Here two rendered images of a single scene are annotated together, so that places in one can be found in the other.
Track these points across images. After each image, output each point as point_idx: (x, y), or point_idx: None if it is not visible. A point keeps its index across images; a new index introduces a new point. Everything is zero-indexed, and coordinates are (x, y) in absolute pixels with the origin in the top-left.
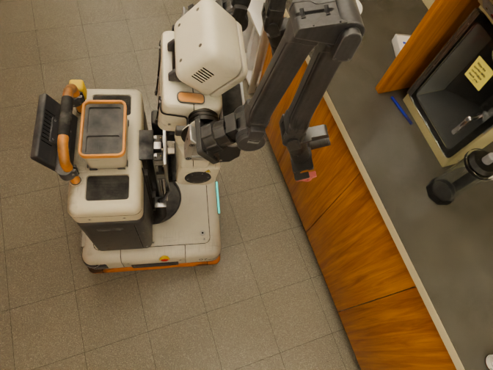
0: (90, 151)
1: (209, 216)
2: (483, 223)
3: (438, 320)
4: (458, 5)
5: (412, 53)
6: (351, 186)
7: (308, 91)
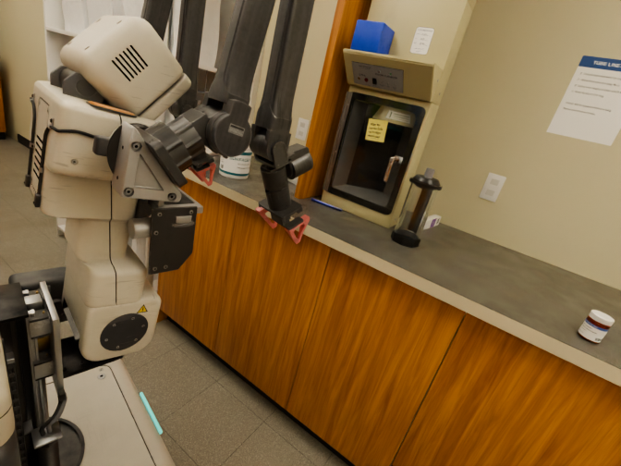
0: None
1: (147, 442)
2: (451, 251)
3: (517, 324)
4: (333, 97)
5: (315, 148)
6: (324, 283)
7: (289, 38)
